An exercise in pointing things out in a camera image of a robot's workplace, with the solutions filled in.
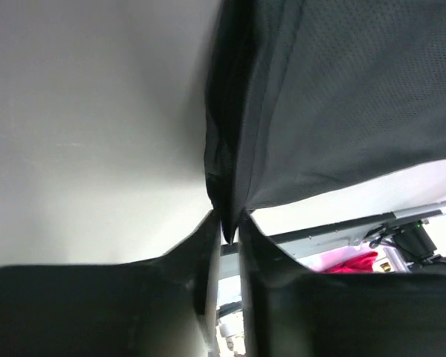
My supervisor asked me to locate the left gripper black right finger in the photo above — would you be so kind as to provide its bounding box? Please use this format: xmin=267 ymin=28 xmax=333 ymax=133
xmin=239 ymin=213 xmax=446 ymax=356

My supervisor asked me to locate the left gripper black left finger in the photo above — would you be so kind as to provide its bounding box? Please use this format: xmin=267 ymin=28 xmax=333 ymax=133
xmin=0 ymin=211 xmax=221 ymax=356

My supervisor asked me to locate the black t shirt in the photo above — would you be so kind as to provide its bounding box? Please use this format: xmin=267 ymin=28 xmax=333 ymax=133
xmin=204 ymin=1 xmax=446 ymax=242

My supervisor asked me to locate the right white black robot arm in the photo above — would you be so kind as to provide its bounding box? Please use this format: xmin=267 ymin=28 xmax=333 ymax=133
xmin=364 ymin=220 xmax=446 ymax=274

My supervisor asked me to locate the red t shirt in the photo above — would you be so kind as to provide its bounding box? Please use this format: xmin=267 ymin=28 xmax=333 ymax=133
xmin=323 ymin=251 xmax=378 ymax=274

